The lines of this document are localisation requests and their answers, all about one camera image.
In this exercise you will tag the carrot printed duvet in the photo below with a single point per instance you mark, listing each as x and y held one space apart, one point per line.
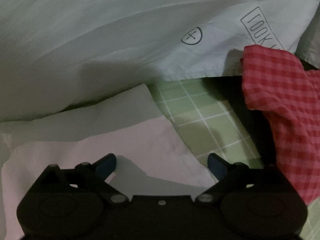
100 30

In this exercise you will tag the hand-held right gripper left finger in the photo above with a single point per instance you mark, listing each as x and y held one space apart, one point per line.
106 167

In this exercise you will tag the green grid bed sheet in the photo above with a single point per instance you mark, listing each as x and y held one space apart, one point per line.
200 120

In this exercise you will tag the red checked garment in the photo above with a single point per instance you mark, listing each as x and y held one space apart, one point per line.
282 100

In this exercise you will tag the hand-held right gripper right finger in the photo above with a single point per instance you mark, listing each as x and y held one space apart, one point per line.
217 167

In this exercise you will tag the grey green cloth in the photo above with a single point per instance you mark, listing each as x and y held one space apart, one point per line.
311 45

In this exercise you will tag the white garment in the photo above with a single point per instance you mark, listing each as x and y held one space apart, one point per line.
75 140

